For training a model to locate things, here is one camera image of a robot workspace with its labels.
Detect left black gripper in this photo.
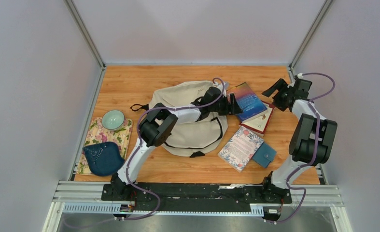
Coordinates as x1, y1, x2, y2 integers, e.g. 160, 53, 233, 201
209, 94, 244, 116

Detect blue sunset cover book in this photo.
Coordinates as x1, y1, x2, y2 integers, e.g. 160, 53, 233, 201
226, 82, 267, 123

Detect floral white cover book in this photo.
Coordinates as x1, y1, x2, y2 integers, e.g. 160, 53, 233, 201
218, 126, 264, 172

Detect beige canvas backpack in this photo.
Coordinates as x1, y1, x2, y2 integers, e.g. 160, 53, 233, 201
145, 78, 228, 157

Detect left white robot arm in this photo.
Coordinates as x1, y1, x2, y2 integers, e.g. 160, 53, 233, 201
111, 87, 243, 201

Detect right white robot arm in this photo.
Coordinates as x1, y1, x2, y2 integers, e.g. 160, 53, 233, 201
260, 73, 338, 203

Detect red white cover book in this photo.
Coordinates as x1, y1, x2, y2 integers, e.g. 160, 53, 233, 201
240, 101, 275, 137

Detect blue leather wallet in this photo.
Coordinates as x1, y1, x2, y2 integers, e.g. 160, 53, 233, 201
251, 142, 277, 168

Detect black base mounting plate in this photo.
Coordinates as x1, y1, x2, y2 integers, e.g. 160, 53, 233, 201
101, 182, 292, 212

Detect light green ceramic bowl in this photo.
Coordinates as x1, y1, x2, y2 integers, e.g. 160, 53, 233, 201
101, 110, 125, 131

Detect floral rectangular tray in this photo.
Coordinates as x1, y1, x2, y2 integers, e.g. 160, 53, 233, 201
84, 117, 133, 159

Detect dark blue leaf plate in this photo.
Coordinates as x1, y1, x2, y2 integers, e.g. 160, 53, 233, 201
83, 142, 125, 176

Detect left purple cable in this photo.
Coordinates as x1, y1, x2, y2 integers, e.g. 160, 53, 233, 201
122, 77, 226, 221

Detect aluminium frame rail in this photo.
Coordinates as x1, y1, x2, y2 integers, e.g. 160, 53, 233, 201
53, 181, 344, 217

